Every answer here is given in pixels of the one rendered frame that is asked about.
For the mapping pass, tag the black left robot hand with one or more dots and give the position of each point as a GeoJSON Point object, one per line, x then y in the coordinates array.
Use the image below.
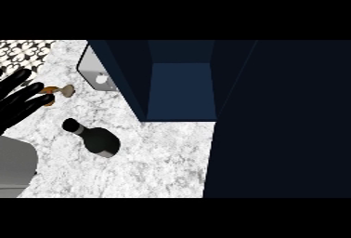
{"type": "Point", "coordinates": [21, 96]}

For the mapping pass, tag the dark wine bottle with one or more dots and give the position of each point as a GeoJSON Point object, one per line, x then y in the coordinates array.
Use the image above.
{"type": "Point", "coordinates": [98, 141]}

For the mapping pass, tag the dark blue cabinet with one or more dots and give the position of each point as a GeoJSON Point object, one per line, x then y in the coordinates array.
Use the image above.
{"type": "Point", "coordinates": [180, 89]}

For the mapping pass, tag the small brown and beige object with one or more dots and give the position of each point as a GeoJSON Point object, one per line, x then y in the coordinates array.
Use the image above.
{"type": "Point", "coordinates": [58, 91]}

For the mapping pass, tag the silver grey appliance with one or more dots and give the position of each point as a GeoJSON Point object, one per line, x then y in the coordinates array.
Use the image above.
{"type": "Point", "coordinates": [96, 74]}

